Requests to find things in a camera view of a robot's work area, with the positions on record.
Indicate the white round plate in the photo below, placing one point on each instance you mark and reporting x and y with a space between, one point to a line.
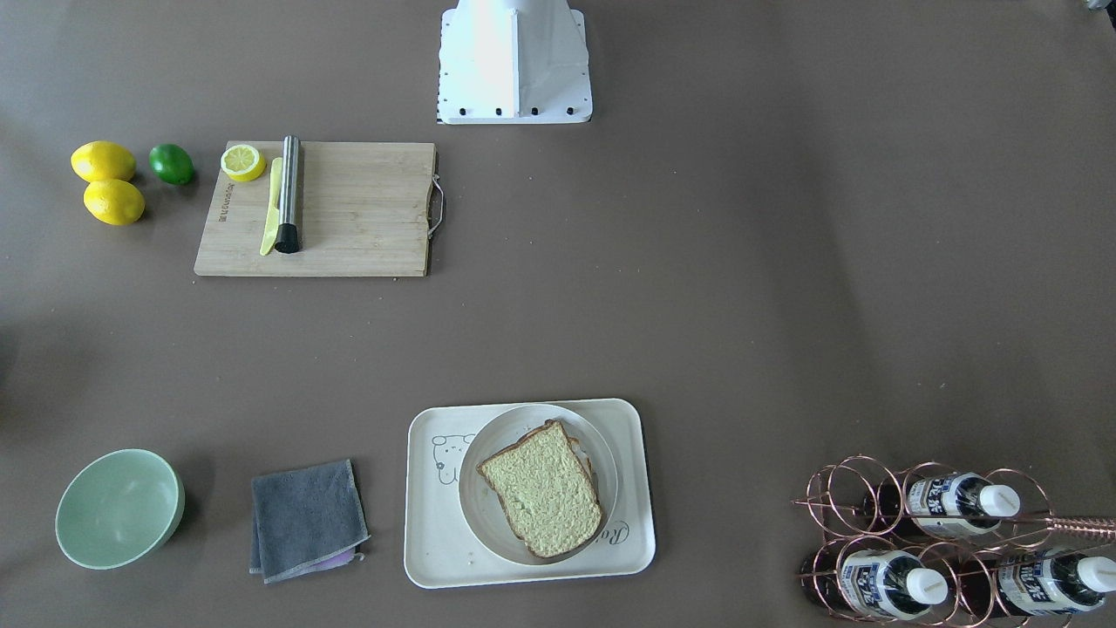
479 503

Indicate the cream rectangular tray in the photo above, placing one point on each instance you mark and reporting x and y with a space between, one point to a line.
440 551

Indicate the bamboo cutting board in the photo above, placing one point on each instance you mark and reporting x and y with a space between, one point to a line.
365 209

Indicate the yellow plastic knife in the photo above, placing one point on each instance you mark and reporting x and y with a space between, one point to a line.
272 217

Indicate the grey folded cloth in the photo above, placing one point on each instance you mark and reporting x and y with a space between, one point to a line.
305 520

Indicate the half lemon slice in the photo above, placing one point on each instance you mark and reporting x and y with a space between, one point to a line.
242 163

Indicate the green lime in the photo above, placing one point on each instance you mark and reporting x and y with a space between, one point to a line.
171 164

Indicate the dark drink bottle middle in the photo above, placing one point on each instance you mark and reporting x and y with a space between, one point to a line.
872 584

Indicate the dark drink bottle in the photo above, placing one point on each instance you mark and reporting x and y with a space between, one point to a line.
1046 583
872 584
960 505

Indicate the dark drink bottle back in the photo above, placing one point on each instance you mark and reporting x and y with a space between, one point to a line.
960 505

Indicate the yellow lemon lower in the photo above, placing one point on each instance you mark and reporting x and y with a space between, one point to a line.
114 202

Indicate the yellow lemon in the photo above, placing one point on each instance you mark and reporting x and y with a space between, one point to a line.
102 160
114 202

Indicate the green bowl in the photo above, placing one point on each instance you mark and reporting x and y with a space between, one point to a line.
121 507

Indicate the yellow lemon upper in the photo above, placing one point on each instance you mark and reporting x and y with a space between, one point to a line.
102 160

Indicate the dark drink bottle front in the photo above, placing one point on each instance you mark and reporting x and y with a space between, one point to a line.
1046 583

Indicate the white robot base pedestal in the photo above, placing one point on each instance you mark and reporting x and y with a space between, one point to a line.
513 63

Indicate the copper wire bottle rack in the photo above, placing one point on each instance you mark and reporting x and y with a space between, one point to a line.
835 491

